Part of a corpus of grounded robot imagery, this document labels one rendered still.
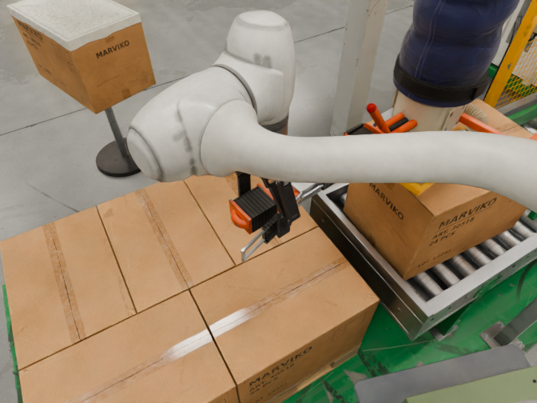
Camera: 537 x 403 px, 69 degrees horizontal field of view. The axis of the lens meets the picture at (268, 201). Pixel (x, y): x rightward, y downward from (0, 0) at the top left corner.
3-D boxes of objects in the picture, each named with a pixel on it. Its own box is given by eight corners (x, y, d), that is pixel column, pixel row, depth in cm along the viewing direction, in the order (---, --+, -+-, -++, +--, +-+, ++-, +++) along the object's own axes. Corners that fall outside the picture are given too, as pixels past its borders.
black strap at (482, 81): (427, 48, 113) (431, 34, 110) (502, 82, 101) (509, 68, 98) (375, 74, 104) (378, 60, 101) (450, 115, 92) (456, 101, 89)
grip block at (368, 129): (360, 137, 106) (364, 119, 102) (388, 156, 101) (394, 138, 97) (338, 149, 103) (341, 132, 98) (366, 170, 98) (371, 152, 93)
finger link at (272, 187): (271, 160, 75) (275, 159, 74) (294, 212, 77) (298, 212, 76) (255, 169, 73) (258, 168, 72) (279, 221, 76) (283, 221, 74)
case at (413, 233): (446, 169, 190) (479, 97, 160) (513, 227, 166) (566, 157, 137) (342, 210, 172) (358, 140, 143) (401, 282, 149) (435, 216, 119)
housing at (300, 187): (303, 176, 96) (304, 162, 93) (322, 192, 93) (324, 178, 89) (280, 189, 93) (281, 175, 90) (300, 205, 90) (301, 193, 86)
